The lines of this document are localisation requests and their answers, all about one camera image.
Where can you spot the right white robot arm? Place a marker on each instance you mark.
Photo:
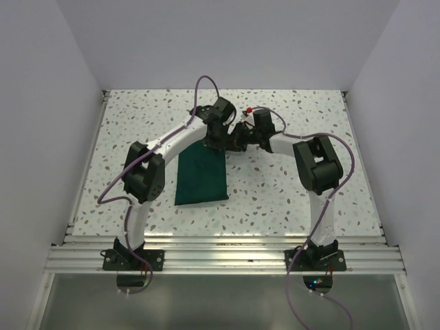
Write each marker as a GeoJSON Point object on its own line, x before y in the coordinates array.
{"type": "Point", "coordinates": [319, 171]}

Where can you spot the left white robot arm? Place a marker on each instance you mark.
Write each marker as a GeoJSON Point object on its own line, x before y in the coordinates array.
{"type": "Point", "coordinates": [144, 173]}

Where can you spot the aluminium rail frame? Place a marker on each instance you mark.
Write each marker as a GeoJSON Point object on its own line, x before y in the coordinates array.
{"type": "Point", "coordinates": [267, 210]}

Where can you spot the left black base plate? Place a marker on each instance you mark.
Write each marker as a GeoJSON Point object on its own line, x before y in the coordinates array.
{"type": "Point", "coordinates": [114, 262]}

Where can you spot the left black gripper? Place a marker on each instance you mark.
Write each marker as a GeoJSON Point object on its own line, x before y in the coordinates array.
{"type": "Point", "coordinates": [219, 144]}

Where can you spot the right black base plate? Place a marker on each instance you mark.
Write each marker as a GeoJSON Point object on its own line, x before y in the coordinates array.
{"type": "Point", "coordinates": [306, 263]}

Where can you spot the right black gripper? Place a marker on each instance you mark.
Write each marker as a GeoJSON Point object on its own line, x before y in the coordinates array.
{"type": "Point", "coordinates": [236, 137]}

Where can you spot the green surgical cloth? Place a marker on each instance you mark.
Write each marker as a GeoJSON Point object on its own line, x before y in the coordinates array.
{"type": "Point", "coordinates": [201, 175]}

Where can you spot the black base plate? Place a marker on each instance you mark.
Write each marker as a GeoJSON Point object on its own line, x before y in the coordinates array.
{"type": "Point", "coordinates": [114, 262]}
{"type": "Point", "coordinates": [306, 263]}

